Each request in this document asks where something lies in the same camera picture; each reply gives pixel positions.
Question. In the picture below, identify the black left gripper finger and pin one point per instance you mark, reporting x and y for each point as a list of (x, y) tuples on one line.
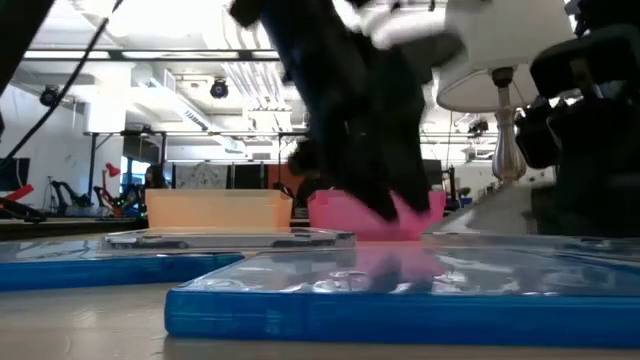
[(407, 160), (362, 170)]

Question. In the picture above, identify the clear jewel case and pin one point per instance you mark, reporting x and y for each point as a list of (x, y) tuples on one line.
[(480, 215), (225, 239)]

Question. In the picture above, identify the blue translucent jewel case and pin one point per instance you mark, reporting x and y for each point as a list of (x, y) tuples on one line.
[(110, 272), (400, 315)]

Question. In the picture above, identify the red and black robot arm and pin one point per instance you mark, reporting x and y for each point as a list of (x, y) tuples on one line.
[(17, 205)]

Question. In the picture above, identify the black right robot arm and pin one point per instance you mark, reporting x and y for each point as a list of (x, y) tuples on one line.
[(607, 12)]

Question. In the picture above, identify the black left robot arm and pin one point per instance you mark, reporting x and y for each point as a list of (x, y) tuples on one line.
[(17, 35)]

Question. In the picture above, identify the pink plastic bin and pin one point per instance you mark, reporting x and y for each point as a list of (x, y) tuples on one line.
[(345, 215)]

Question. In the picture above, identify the white shade silver table lamp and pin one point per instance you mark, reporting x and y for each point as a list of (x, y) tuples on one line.
[(500, 30)]

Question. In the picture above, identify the orange plastic bin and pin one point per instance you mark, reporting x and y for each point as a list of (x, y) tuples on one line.
[(217, 209)]

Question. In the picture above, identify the person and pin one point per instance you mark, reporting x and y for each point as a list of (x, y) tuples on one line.
[(155, 177)]

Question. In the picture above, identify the red desk lamp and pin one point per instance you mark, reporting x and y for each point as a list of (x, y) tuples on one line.
[(111, 172)]

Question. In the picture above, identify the black monitor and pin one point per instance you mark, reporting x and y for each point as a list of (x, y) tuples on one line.
[(12, 174)]

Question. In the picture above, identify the black ceiling camera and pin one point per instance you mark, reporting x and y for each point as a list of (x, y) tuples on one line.
[(219, 89), (49, 95)]

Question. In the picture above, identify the black metal frame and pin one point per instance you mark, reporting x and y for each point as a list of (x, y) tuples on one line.
[(150, 134)]

